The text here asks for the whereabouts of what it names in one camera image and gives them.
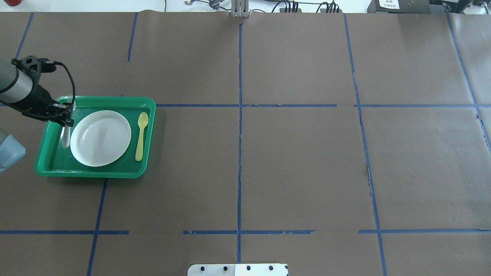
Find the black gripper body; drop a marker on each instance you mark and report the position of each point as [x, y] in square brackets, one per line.
[37, 100]

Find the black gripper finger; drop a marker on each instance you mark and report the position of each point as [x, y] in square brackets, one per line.
[66, 120]
[68, 106]

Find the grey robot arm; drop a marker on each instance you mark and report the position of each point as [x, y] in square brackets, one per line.
[21, 91]

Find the white round plate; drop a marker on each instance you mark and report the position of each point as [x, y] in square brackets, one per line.
[100, 138]

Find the yellow plastic spoon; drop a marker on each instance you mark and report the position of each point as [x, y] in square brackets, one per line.
[142, 122]

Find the red object at corner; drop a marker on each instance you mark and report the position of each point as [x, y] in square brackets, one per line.
[13, 3]

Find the long vertical blue tape strip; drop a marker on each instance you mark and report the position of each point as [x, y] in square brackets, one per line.
[240, 112]

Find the brown paper table cover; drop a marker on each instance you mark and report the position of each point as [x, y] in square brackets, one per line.
[329, 191]

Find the black electronics box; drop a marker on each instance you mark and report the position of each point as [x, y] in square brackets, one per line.
[405, 7]

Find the long horizontal blue tape strip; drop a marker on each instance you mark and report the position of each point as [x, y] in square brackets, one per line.
[321, 106]

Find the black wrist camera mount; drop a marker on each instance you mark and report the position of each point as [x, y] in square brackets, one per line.
[32, 64]

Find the grey metal bracket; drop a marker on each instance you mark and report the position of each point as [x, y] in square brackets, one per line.
[240, 8]

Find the white metal base plate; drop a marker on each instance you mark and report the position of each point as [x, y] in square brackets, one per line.
[251, 269]

